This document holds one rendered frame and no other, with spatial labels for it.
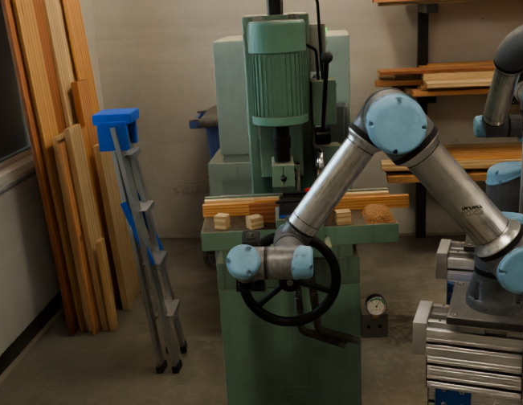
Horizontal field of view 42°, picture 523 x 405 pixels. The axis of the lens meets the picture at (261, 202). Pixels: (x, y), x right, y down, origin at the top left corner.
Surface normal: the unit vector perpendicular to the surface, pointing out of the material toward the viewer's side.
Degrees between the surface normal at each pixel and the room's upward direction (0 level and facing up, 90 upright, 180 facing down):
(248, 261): 61
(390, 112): 85
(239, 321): 90
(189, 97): 90
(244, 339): 90
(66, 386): 0
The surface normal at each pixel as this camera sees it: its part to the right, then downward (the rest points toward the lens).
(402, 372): -0.06, -0.96
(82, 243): 0.99, -0.06
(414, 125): -0.15, 0.18
